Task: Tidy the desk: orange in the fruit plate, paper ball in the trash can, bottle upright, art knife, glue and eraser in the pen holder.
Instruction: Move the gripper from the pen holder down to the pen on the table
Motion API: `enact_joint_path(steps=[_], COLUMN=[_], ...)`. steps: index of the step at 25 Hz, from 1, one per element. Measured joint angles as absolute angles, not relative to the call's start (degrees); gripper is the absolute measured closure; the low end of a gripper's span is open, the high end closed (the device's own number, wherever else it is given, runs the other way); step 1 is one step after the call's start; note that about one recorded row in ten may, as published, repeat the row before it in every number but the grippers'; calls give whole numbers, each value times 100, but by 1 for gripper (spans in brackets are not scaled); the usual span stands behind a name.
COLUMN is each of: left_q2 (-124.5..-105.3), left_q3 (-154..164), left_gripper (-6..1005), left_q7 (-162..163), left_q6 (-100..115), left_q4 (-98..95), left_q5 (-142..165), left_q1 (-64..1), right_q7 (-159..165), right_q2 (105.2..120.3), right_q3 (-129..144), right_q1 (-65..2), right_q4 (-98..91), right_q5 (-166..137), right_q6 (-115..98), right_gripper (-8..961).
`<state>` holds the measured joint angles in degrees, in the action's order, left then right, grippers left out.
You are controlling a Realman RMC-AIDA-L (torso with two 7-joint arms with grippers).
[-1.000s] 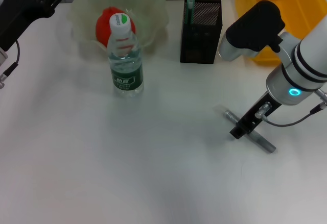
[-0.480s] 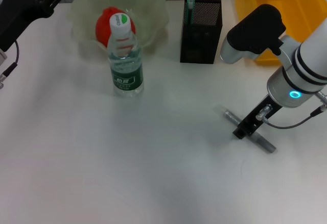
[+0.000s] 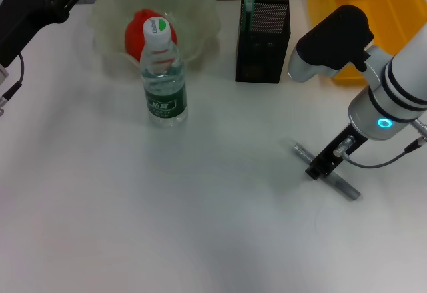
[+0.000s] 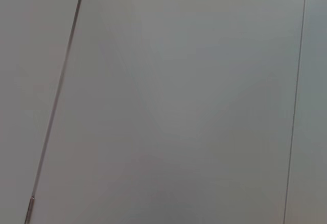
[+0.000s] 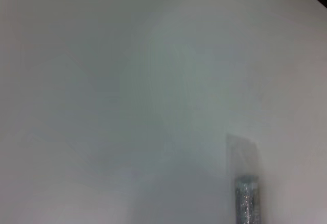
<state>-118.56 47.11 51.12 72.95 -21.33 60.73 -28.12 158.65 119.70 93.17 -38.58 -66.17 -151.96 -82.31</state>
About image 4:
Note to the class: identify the thin metal wall seam strip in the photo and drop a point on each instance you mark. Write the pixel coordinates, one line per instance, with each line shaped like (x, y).
(30, 210)

